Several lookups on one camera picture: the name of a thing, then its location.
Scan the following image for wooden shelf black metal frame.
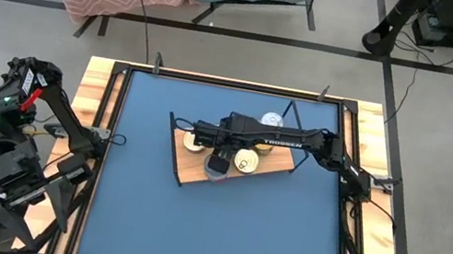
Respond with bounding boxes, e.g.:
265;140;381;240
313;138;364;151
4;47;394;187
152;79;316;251
156;79;319;208

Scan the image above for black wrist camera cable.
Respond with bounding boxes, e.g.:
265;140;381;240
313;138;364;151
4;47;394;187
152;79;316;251
171;116;199;135

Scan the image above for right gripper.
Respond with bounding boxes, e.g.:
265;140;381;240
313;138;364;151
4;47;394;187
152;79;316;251
185;109;242;177

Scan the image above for Wild Planet can gold lid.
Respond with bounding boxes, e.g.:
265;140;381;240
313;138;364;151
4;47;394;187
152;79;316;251
180;130;209;156

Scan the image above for blue label can silver lid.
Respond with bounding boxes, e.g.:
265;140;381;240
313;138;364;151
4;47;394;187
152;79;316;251
259;109;286;130

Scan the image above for red label can gold lid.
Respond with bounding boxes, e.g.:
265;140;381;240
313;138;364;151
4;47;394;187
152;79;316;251
231;145;261;177

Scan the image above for green label can gold lid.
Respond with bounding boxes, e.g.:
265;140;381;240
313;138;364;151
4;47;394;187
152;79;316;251
251;141;275;158

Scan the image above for red label can silver lid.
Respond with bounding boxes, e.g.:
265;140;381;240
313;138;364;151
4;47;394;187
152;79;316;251
200;153;234;185

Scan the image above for black aluminium table frame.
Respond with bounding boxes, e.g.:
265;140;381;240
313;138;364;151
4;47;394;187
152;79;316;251
10;46;449;254

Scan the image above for small red tape tag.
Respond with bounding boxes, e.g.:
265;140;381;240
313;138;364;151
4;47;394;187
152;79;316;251
19;85;45;115

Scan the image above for black rail clamp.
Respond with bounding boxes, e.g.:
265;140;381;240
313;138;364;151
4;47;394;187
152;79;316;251
150;50;167;77
315;82;331;105

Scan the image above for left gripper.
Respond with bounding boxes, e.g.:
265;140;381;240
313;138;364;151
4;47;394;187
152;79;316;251
0;138;98;254

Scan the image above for black floor stand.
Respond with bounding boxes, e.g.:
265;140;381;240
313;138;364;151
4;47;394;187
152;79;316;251
358;0;436;64

